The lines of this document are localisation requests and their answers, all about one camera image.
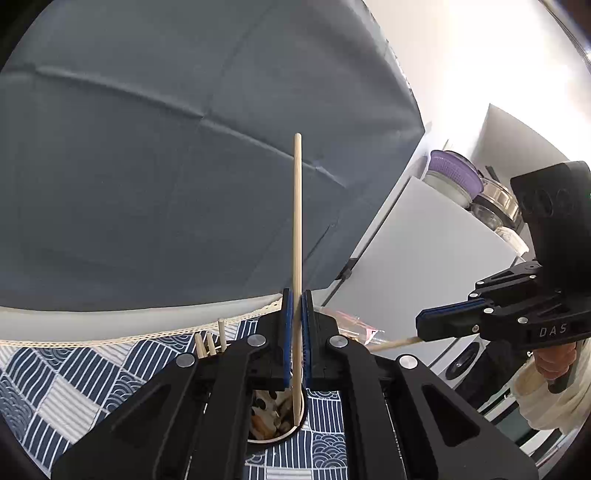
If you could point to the person's right hand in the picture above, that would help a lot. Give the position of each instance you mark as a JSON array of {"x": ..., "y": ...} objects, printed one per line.
[{"x": 551, "y": 362}]

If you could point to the purple plastic basket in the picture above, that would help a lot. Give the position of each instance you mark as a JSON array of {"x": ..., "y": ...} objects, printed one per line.
[{"x": 455, "y": 166}]

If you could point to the blue white patterned tablecloth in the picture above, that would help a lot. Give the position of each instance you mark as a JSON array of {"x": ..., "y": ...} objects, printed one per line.
[{"x": 55, "y": 392}]

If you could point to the grey fabric backdrop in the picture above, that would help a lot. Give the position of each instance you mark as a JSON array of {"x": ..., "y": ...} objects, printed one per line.
[{"x": 138, "y": 161}]

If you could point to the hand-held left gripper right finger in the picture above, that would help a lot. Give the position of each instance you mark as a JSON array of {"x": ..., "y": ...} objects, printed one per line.
[{"x": 306, "y": 341}]

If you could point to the glass jar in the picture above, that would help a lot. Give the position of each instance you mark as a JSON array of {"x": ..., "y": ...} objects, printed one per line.
[{"x": 510, "y": 240}]

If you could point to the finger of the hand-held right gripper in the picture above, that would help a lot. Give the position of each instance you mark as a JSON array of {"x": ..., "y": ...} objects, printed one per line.
[
  {"x": 508, "y": 277},
  {"x": 452, "y": 325}
]

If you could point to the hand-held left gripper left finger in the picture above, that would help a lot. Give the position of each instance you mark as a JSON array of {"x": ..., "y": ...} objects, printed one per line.
[{"x": 287, "y": 341}]

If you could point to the person's right forearm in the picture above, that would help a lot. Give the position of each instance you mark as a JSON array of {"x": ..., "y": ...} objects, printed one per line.
[{"x": 554, "y": 410}]

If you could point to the round utensil holder cup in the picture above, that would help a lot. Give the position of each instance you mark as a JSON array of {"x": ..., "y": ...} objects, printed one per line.
[{"x": 286, "y": 436}]

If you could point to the wooden chopstick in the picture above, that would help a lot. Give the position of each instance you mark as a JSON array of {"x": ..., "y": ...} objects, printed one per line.
[
  {"x": 199, "y": 346},
  {"x": 222, "y": 334},
  {"x": 397, "y": 344},
  {"x": 210, "y": 344},
  {"x": 297, "y": 207}
]

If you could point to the clear plastic packet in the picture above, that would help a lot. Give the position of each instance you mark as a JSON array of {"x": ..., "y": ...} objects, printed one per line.
[{"x": 355, "y": 325}]

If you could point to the white refrigerator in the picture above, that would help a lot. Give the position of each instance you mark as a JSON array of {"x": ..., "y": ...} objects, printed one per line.
[{"x": 415, "y": 254}]

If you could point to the white bowl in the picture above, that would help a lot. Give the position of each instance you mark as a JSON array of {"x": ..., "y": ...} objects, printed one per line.
[{"x": 445, "y": 189}]

